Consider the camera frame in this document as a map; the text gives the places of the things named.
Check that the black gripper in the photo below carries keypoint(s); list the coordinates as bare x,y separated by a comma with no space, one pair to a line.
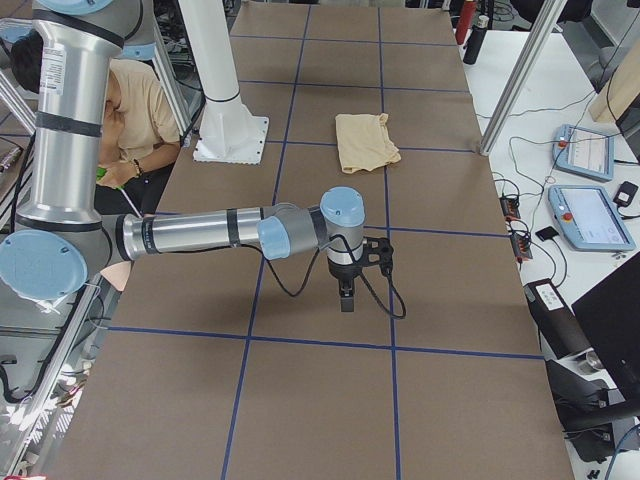
342,274

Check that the pale yellow long-sleeve shirt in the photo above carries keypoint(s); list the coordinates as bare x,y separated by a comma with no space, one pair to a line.
363,142

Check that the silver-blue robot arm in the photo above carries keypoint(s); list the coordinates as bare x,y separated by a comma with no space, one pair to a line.
60,239

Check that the brown gridded table mat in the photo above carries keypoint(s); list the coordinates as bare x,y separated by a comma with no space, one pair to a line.
216,367

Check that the black box with label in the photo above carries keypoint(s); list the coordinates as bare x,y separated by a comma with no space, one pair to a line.
554,318

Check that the near blue teach pendant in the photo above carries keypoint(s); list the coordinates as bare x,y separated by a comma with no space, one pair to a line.
588,220

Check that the blue teach pendant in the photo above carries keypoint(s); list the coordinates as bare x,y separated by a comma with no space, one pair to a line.
588,220
584,152

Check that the black monitor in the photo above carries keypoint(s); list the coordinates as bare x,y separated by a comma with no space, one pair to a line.
608,315

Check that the seated person in beige shirt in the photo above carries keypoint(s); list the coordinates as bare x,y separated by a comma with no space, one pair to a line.
140,140

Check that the far blue teach pendant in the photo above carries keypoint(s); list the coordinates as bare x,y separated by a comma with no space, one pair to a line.
584,152

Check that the black water bottle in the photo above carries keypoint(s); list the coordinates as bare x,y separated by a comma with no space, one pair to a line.
476,39

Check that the black power adapter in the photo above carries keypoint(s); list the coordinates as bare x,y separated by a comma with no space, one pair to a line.
626,193

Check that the red water bottle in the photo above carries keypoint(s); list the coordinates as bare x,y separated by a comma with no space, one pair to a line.
466,15

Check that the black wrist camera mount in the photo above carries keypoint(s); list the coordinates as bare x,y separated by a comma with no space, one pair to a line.
378,251

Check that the green handled tool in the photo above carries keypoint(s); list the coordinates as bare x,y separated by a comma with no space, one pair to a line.
109,178

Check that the aluminium frame post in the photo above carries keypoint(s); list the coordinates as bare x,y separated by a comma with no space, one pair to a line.
537,38

